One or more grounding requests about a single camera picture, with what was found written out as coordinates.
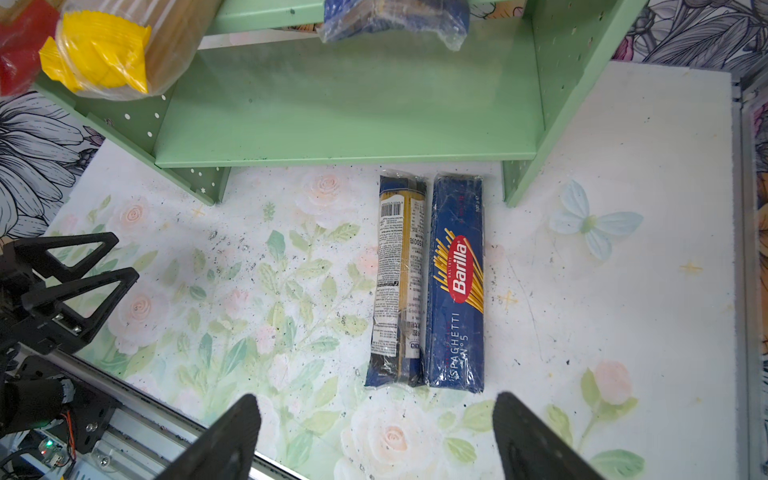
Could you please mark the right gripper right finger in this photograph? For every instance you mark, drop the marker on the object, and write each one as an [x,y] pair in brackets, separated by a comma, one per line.
[529,449]

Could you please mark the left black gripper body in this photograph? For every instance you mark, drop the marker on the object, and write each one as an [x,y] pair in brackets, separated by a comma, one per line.
[17,279]

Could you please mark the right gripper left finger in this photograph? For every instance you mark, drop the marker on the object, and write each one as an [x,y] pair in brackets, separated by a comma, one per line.
[223,451]

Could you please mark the blue-ended spaghetti bag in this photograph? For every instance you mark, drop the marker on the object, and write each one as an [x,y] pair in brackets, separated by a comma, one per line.
[395,347]
[449,20]

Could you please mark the blue Barilla spaghetti box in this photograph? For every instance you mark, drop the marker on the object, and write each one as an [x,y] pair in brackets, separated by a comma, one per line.
[454,333]

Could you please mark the yellow spaghetti bag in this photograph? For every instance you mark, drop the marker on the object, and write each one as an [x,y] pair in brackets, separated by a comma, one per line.
[125,50]

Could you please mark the red-ended spaghetti bag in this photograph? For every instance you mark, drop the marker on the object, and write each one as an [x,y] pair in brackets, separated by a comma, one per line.
[25,26]

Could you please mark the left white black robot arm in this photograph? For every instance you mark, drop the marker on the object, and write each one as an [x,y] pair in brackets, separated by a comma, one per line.
[27,404]

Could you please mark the light green wooden shelf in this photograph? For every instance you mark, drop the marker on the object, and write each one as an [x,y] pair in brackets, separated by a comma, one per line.
[507,95]

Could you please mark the green circuit board left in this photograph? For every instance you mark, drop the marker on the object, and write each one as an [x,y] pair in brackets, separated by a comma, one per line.
[50,452]

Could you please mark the aluminium mounting rail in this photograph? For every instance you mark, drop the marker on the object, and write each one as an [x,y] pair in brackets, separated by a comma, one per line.
[143,438]

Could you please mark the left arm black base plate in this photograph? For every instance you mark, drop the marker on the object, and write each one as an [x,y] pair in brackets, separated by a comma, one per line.
[87,416]

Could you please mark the right aluminium corner post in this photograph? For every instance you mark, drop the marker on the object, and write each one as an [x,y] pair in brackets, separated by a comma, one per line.
[749,91]

